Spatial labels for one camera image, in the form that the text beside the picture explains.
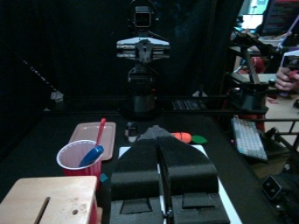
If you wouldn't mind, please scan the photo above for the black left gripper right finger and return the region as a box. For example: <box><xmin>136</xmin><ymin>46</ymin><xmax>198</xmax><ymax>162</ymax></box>
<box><xmin>155</xmin><ymin>136</ymin><xmax>231</xmax><ymax>224</ymax></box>

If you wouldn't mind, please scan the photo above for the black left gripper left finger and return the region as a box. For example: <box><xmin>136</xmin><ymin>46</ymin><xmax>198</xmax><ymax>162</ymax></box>
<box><xmin>108</xmin><ymin>138</ymin><xmax>164</xmax><ymax>224</ymax></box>

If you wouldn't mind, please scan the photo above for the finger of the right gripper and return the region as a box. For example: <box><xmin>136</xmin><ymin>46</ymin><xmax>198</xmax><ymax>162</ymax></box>
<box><xmin>135</xmin><ymin>39</ymin><xmax>146</xmax><ymax>65</ymax></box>
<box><xmin>144</xmin><ymin>39</ymin><xmax>155</xmax><ymax>65</ymax></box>

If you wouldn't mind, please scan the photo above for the white leader arm handle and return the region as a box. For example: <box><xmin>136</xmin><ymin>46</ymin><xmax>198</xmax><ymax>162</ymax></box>
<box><xmin>279</xmin><ymin>49</ymin><xmax>299</xmax><ymax>79</ymax></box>

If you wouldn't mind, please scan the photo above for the gray toy knife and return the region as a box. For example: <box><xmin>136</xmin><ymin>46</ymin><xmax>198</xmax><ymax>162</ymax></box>
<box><xmin>138</xmin><ymin>124</ymin><xmax>174</xmax><ymax>141</ymax></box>

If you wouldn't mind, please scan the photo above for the black toy sushi roll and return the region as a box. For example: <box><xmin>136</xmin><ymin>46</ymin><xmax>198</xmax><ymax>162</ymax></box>
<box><xmin>125</xmin><ymin>121</ymin><xmax>140</xmax><ymax>137</ymax></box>

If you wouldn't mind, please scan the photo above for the wooden knife block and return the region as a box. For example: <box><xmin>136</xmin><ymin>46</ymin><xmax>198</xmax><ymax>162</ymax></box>
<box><xmin>0</xmin><ymin>175</ymin><xmax>103</xmax><ymax>224</ymax></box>

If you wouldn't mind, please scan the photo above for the person's hand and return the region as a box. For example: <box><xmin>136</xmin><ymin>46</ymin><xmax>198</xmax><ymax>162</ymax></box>
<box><xmin>275</xmin><ymin>66</ymin><xmax>299</xmax><ymax>92</ymax></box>

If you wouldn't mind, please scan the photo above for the orange toy carrot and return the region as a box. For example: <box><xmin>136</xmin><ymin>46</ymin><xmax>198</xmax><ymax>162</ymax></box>
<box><xmin>170</xmin><ymin>131</ymin><xmax>210</xmax><ymax>145</ymax></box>

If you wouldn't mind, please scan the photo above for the white cutting board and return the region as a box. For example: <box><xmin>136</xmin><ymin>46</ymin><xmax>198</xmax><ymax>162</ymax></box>
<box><xmin>116</xmin><ymin>143</ymin><xmax>243</xmax><ymax>224</ymax></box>

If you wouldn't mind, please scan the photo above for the red plastic cup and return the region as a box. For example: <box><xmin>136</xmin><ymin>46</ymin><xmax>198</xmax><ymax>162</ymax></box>
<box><xmin>56</xmin><ymin>139</ymin><xmax>105</xmax><ymax>178</ymax></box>

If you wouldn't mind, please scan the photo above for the pink plastic tray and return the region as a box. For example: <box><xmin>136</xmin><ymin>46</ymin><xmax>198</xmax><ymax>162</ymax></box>
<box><xmin>68</xmin><ymin>121</ymin><xmax>117</xmax><ymax>161</ymax></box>

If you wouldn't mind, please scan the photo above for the white computer keyboard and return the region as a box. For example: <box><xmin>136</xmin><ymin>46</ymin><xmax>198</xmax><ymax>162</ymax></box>
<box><xmin>230</xmin><ymin>115</ymin><xmax>268</xmax><ymax>162</ymax></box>

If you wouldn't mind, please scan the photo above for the small black box device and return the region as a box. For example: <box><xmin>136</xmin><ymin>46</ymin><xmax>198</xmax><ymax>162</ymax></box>
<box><xmin>260</xmin><ymin>174</ymin><xmax>284</xmax><ymax>201</ymax></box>

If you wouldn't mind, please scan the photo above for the white clamp on cloth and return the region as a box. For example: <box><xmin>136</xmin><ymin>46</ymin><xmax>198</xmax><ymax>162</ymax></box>
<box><xmin>51</xmin><ymin>90</ymin><xmax>65</xmax><ymax>103</ymax></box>

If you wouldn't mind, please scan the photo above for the computer monitor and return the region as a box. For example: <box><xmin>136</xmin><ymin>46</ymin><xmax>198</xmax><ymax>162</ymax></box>
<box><xmin>260</xmin><ymin>0</ymin><xmax>299</xmax><ymax>38</ymax></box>

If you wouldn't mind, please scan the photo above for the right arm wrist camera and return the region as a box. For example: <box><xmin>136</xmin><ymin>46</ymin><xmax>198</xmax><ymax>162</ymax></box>
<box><xmin>132</xmin><ymin>5</ymin><xmax>154</xmax><ymax>29</ymax></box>

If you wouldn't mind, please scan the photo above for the blue spoon with red handle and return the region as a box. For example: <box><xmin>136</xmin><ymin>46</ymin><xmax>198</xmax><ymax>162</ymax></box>
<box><xmin>79</xmin><ymin>117</ymin><xmax>108</xmax><ymax>168</ymax></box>

